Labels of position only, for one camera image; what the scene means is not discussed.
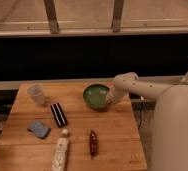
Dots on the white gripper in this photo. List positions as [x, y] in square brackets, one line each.
[113, 96]

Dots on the green ceramic bowl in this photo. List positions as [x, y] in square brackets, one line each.
[94, 96]

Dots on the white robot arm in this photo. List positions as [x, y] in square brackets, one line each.
[170, 126]

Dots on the red snack bag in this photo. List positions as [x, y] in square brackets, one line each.
[93, 144]

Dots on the black white striped package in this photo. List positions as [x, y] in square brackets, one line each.
[58, 115]

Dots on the small white cube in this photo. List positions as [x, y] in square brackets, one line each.
[65, 132]

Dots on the translucent plastic cup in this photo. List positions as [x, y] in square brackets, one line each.
[36, 93]

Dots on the blue sponge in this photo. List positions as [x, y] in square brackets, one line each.
[39, 129]

